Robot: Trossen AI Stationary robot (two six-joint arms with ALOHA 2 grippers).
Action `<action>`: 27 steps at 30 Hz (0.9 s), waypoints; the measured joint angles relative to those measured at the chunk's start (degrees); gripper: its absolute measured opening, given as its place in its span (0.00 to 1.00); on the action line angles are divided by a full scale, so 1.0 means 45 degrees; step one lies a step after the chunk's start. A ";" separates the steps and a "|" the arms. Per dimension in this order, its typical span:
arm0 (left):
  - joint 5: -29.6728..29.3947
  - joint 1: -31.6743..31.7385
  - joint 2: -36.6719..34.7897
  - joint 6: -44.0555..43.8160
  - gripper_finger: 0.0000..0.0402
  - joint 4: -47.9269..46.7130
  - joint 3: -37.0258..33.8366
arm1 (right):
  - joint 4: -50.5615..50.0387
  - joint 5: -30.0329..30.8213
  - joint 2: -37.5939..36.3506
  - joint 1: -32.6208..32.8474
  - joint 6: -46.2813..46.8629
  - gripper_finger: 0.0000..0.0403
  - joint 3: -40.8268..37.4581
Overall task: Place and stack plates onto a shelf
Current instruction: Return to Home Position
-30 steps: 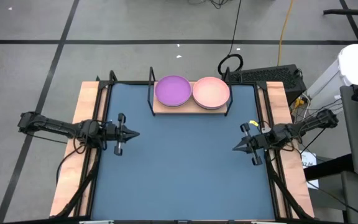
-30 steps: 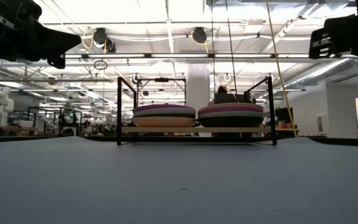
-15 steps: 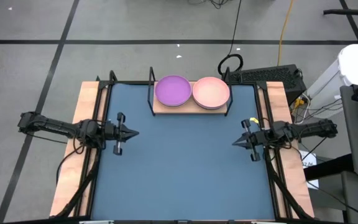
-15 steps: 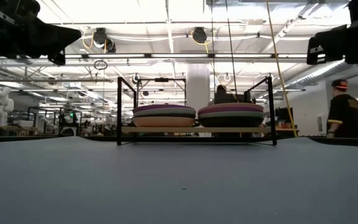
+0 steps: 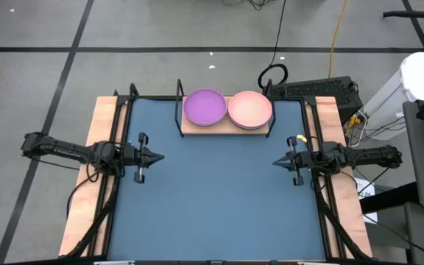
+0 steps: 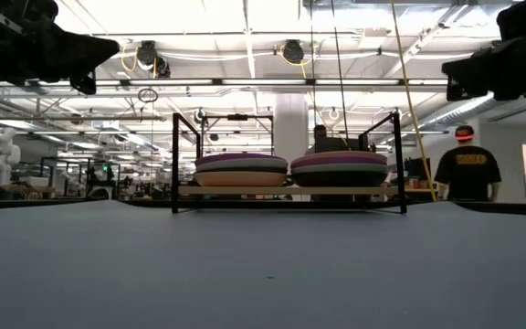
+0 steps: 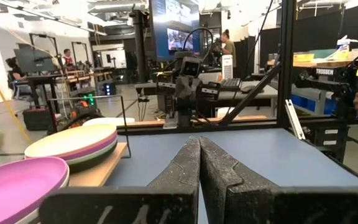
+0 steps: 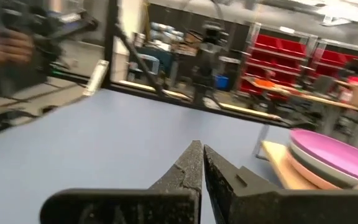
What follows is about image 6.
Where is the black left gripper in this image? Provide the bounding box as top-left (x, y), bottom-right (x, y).
top-left (0, 0), bottom-right (121, 96)

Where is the purple round plate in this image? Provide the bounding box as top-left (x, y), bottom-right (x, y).
top-left (194, 153), bottom-right (289, 166)
top-left (289, 156), bottom-right (389, 169)

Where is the mint green round plate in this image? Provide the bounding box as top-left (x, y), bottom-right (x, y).
top-left (289, 163), bottom-right (389, 175)

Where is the dark green round plate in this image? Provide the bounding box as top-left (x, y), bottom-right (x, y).
top-left (195, 166), bottom-right (289, 175)

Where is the white round plate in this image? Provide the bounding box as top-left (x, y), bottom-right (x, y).
top-left (194, 158), bottom-right (289, 173)

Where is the pink round plate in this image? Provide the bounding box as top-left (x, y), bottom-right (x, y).
top-left (194, 170), bottom-right (289, 187)

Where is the person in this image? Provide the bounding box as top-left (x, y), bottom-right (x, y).
top-left (434, 123), bottom-right (503, 203)
top-left (306, 123), bottom-right (333, 154)

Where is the black robot workstation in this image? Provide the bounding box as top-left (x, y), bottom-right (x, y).
top-left (38, 156), bottom-right (123, 201)

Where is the white humanoid robot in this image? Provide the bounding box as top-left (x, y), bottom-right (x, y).
top-left (0, 126), bottom-right (22, 186)

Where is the white column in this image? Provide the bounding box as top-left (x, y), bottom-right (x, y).
top-left (273, 93), bottom-right (310, 159)

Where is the blue table mat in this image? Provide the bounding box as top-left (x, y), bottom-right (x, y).
top-left (0, 199), bottom-right (526, 329)

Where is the black ceiling cable reel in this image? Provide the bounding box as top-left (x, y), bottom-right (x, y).
top-left (135, 39), bottom-right (172, 79)
top-left (282, 39), bottom-right (305, 65)

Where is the yellow cable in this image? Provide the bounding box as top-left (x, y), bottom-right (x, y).
top-left (389, 0), bottom-right (439, 203)

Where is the black metal table frame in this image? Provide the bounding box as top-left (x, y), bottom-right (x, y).
top-left (0, 196), bottom-right (526, 218)

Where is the black metal station frame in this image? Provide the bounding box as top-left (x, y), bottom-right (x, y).
top-left (200, 112), bottom-right (276, 157)

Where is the wooden shelf with black frame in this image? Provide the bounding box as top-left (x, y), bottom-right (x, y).
top-left (171, 111), bottom-right (408, 215)

